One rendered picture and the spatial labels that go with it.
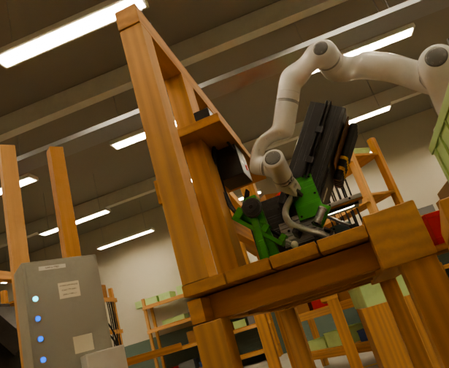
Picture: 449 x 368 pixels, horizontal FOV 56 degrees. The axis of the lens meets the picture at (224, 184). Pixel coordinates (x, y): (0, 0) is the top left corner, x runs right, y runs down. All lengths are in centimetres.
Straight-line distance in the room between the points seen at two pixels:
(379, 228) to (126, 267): 1119
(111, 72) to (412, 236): 560
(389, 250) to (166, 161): 72
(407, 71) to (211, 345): 112
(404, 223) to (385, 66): 63
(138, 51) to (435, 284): 121
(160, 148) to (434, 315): 92
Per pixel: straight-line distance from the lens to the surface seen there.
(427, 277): 121
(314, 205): 186
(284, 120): 166
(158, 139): 144
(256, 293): 131
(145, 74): 157
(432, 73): 151
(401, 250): 120
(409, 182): 1146
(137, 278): 1201
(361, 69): 164
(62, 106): 656
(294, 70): 172
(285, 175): 166
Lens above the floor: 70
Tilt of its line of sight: 19 degrees up
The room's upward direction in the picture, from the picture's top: 17 degrees counter-clockwise
